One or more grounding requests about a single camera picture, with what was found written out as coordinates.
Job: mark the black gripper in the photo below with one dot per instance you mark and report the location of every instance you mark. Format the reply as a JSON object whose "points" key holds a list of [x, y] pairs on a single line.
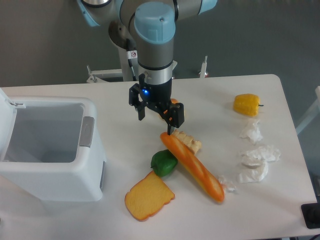
{"points": [[156, 98]]}

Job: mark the long orange baguette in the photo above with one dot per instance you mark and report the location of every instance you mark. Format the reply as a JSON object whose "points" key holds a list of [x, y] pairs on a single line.
{"points": [[208, 182]]}

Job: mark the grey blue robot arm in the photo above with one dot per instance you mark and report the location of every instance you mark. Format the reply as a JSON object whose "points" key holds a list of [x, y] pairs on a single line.
{"points": [[151, 26]]}

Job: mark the small orange bread roll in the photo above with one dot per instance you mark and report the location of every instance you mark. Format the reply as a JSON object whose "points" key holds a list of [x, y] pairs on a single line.
{"points": [[174, 101]]}

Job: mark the green bell pepper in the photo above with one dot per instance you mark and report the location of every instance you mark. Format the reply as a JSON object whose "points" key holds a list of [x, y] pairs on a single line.
{"points": [[163, 163]]}

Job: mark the orange toast slice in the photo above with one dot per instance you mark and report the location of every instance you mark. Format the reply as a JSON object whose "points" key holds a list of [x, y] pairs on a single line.
{"points": [[148, 197]]}

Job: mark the yellow bell pepper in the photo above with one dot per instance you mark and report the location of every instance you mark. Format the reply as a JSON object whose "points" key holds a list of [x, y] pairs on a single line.
{"points": [[247, 104]]}

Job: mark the upper crumpled white tissue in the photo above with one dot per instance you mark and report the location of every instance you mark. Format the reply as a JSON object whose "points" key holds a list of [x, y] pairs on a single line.
{"points": [[252, 131]]}

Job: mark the small crumpled tissue piece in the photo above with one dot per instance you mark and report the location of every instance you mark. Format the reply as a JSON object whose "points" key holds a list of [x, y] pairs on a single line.
{"points": [[227, 185]]}

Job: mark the large crumpled white tissue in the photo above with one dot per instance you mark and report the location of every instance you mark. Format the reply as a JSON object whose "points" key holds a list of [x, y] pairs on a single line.
{"points": [[256, 163]]}

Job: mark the white plastic bin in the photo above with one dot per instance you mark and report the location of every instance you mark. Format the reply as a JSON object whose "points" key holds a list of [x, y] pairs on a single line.
{"points": [[50, 147]]}

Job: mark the black device at edge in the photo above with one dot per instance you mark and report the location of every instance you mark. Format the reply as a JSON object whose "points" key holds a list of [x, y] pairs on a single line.
{"points": [[311, 215]]}

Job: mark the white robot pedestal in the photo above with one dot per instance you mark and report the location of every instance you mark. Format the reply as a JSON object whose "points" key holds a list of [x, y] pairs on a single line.
{"points": [[126, 46]]}

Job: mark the white metal base frame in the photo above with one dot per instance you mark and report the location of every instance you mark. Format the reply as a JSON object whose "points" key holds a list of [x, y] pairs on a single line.
{"points": [[112, 75]]}

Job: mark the white frame at right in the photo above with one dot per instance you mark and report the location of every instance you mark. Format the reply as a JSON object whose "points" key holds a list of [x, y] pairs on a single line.
{"points": [[309, 114]]}

